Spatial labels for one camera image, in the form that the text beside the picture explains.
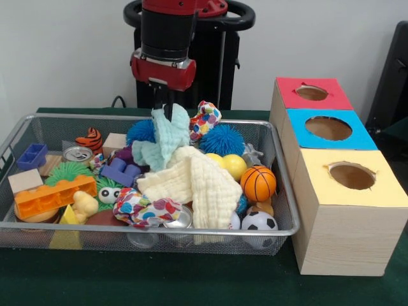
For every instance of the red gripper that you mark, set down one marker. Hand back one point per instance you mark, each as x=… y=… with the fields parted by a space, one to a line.
x=163 y=71

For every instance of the small yellow ball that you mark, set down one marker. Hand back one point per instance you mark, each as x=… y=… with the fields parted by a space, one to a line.
x=235 y=166

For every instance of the colourful spotted plush toy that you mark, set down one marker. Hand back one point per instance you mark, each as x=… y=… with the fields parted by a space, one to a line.
x=205 y=119

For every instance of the wooden box with three holes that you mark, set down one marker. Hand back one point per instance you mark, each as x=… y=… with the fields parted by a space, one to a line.
x=338 y=236

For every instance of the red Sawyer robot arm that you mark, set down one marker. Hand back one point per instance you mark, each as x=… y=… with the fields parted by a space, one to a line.
x=167 y=29

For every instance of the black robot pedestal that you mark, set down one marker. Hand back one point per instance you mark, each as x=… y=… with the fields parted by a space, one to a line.
x=213 y=76

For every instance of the dark green table cloth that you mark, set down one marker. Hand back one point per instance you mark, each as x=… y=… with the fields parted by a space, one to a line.
x=159 y=280

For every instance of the cream waffle cloth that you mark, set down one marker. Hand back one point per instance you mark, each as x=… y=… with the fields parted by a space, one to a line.
x=204 y=185

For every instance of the mint green cloth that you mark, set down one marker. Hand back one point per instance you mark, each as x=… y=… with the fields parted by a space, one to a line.
x=162 y=140

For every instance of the green spiky toy with eyes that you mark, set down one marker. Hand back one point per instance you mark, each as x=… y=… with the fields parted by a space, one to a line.
x=67 y=172

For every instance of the shallow clear mesh bin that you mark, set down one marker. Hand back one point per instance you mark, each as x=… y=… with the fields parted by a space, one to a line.
x=38 y=237

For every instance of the small soccer ball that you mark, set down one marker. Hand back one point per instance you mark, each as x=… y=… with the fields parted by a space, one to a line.
x=259 y=222

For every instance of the colourful patterned cloth pouch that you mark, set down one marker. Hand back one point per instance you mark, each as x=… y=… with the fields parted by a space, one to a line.
x=143 y=209

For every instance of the blue spiky ball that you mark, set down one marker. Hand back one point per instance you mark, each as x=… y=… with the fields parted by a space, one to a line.
x=222 y=140

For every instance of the small orange basketball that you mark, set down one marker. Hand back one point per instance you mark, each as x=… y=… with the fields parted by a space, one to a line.
x=258 y=183

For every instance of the purple toy brick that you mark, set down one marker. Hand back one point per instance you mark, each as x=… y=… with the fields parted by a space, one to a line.
x=121 y=172

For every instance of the orange toy brick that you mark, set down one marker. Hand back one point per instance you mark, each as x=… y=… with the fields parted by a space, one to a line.
x=54 y=196

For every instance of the black chair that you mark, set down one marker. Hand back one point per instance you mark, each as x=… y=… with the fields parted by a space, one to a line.
x=392 y=83

